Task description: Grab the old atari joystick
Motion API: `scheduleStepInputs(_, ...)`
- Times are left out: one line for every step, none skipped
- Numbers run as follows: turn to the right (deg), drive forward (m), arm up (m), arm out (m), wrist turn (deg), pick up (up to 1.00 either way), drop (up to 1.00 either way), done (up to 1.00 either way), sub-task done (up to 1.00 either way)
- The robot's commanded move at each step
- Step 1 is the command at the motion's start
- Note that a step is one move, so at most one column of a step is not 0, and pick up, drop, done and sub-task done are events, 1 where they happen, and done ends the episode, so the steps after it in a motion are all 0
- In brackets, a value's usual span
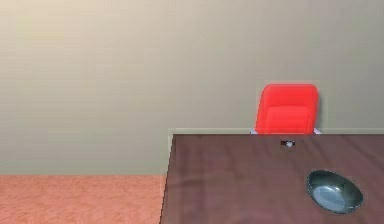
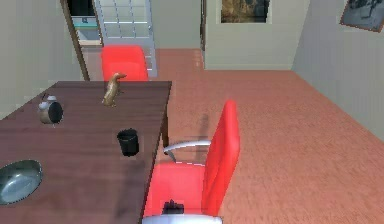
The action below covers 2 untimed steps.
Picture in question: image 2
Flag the black joystick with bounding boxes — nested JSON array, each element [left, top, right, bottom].
[[161, 198, 186, 216]]

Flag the red office chair white armrests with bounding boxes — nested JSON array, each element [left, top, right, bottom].
[[141, 99, 242, 224]]

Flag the black cup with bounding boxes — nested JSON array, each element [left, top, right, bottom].
[[116, 127, 141, 158]]

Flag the brown bird statue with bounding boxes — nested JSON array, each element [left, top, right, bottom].
[[101, 72, 128, 109]]

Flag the white glass-paned door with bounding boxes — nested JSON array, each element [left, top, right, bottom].
[[92, 0, 159, 79]]

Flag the white framed dark picture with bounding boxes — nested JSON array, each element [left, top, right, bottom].
[[217, 0, 273, 25]]

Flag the dark brown wooden table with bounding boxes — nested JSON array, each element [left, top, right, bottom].
[[0, 80, 173, 224]]

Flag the brass alarm clock black face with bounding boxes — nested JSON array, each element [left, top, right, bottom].
[[37, 93, 65, 126]]

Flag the grey metal bowl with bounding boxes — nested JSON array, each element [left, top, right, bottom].
[[0, 159, 44, 206]]

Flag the brown framed grey picture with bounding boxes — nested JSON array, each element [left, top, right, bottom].
[[339, 0, 384, 34]]

